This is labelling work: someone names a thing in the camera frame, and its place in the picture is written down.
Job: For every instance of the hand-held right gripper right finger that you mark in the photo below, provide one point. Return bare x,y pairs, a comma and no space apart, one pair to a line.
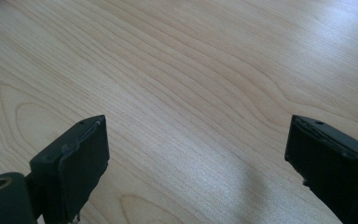
335,168

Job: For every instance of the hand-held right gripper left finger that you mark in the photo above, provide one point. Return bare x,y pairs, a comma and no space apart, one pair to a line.
74,168

